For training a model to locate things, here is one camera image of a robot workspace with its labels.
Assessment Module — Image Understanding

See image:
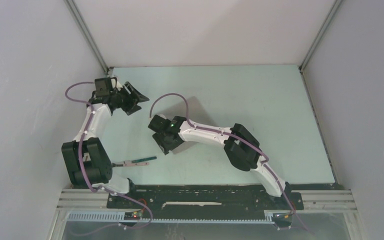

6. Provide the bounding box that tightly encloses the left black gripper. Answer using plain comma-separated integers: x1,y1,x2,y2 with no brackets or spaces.
110,82,149,116

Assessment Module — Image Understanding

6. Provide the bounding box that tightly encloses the grey cloth napkin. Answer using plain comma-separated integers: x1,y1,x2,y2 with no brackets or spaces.
167,96,213,155

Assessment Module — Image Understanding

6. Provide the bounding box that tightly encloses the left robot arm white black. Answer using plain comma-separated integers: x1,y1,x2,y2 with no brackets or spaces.
61,76,149,208

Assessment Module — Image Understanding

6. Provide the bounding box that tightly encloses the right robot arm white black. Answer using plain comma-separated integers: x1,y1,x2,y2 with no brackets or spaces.
148,115,291,209

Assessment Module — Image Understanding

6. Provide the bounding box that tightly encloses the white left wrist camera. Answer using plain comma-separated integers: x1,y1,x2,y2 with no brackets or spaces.
115,81,124,91

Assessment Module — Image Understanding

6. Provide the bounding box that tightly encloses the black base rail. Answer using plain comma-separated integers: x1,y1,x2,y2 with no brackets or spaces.
106,184,304,220

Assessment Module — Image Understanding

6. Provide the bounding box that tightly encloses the left aluminium frame post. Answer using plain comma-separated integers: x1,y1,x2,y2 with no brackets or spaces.
64,0,110,75

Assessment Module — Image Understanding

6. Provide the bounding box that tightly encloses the aluminium frame post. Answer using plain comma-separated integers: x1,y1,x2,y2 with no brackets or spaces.
299,0,345,73
64,0,110,75

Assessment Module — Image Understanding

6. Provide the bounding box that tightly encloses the white slotted cable duct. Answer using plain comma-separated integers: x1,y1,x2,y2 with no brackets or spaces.
66,211,286,224

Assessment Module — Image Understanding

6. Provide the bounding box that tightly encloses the right aluminium frame post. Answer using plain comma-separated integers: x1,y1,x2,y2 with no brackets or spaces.
299,0,345,73

